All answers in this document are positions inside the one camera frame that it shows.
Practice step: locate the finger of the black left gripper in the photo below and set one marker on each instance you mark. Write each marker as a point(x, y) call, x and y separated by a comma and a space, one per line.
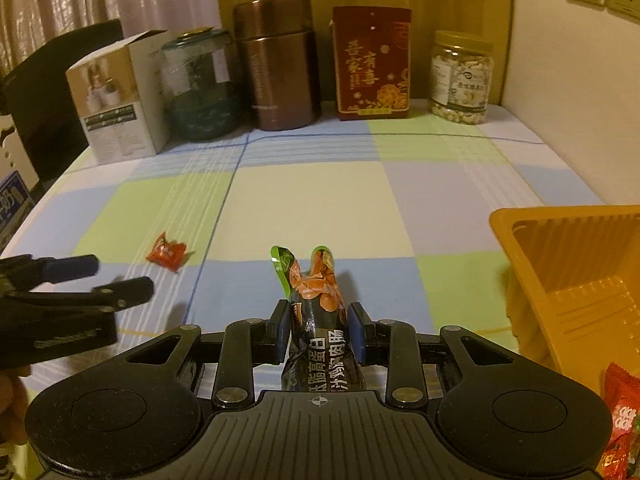
point(115, 292)
point(24, 272)

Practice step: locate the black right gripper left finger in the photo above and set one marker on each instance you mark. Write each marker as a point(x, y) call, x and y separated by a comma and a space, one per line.
point(246, 344)

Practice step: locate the white product box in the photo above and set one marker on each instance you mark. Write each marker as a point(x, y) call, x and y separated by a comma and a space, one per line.
point(118, 95)

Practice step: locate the tall red snack packet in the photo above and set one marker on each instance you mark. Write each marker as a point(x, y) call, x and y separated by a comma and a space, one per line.
point(620, 459)

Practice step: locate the red gift box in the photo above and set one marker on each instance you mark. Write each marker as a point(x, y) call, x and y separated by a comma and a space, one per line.
point(371, 51)

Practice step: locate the green glass jar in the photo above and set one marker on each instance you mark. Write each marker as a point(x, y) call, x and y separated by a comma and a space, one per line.
point(202, 101)

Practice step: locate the checkered tablecloth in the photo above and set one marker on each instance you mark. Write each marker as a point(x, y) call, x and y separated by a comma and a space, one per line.
point(404, 205)

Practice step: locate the person's left hand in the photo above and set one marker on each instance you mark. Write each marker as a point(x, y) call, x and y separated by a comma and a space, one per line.
point(13, 408)

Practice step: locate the blue milk carton box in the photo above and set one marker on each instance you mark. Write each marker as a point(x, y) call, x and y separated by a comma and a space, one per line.
point(15, 205)

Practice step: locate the brown metal canister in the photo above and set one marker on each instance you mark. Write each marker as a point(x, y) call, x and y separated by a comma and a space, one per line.
point(278, 50)

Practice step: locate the green sausage snack packet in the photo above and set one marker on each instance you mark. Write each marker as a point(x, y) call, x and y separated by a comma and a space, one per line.
point(320, 357)

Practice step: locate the white chair back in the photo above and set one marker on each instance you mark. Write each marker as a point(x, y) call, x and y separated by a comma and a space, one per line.
point(13, 156)

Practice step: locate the clear plastic nut jar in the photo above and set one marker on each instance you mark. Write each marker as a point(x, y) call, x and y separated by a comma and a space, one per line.
point(461, 75)

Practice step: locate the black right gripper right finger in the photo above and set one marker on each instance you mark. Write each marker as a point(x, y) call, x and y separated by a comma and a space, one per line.
point(394, 345)

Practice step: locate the red candy packet far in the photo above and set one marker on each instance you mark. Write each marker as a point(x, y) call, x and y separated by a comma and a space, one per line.
point(168, 254)

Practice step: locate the orange plastic tray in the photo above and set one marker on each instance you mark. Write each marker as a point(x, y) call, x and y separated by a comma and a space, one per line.
point(573, 289)

